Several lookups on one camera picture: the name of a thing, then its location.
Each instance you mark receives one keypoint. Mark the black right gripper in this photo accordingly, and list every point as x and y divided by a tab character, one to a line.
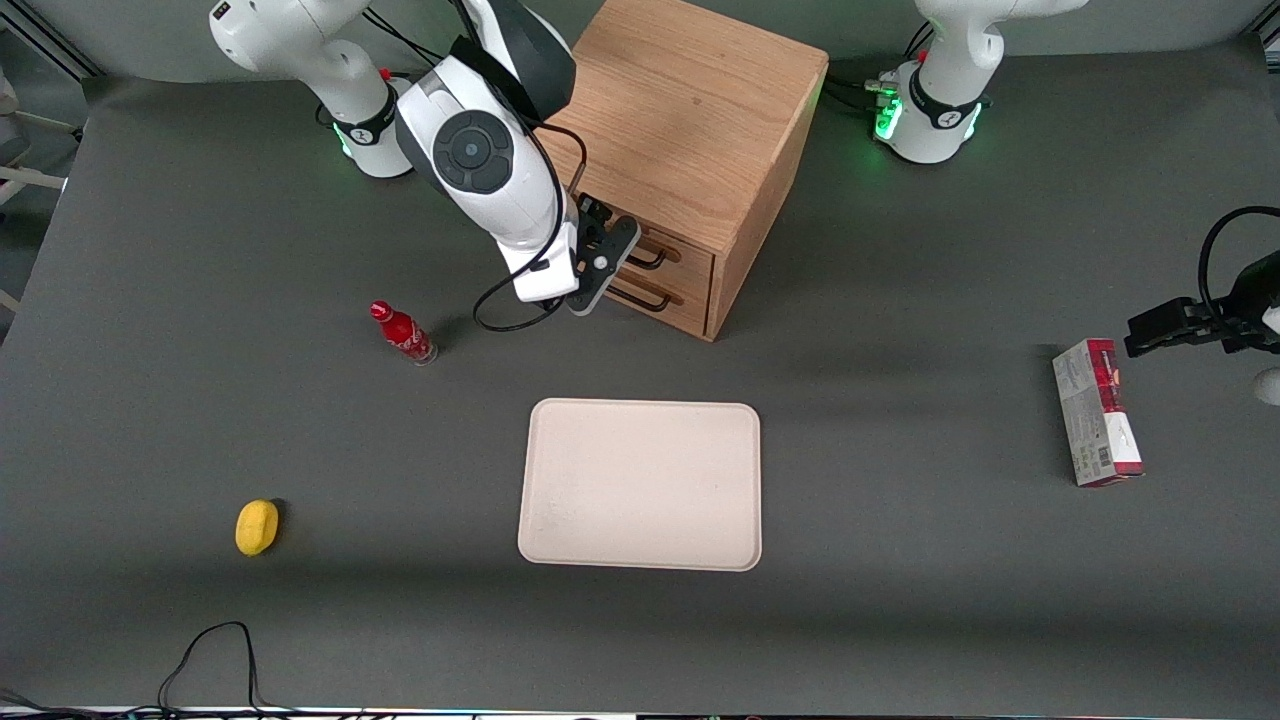
591	213

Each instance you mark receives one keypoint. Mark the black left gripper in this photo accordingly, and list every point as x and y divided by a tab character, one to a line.
1232	322

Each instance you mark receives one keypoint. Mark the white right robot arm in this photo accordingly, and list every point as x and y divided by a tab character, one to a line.
470	150

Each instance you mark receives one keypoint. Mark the wooden drawer cabinet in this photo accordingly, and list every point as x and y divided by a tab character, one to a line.
690	110

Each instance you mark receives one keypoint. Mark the red plaid carton box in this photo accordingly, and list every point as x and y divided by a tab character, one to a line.
1095	410

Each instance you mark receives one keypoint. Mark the red cola bottle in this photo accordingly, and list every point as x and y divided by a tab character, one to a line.
405	335

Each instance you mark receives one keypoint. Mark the cream rectangular tray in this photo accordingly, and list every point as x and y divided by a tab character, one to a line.
640	485

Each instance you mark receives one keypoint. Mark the yellow lemon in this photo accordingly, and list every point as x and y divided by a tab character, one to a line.
256	527

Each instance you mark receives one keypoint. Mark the white metal stand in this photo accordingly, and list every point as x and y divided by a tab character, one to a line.
30	180

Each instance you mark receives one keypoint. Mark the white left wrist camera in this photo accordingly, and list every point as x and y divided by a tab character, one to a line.
1270	386

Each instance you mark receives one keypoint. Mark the grey aluminium frame rail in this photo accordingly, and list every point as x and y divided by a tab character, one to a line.
50	45
1265	45

